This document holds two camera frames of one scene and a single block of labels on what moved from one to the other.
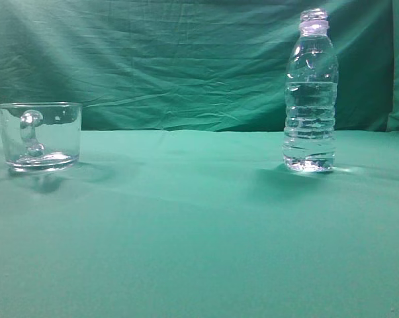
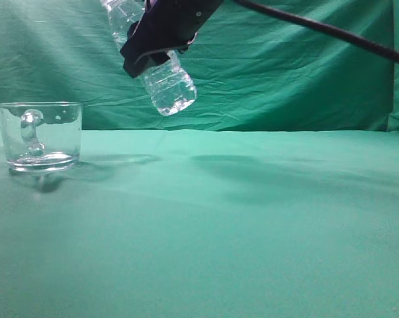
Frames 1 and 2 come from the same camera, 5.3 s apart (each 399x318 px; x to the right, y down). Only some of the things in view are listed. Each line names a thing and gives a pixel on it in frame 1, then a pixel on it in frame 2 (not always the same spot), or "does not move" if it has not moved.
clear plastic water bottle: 311,85 -> 171,89
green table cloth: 176,222 does not move
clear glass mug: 40,137 does not move
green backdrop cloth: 200,65 does not move
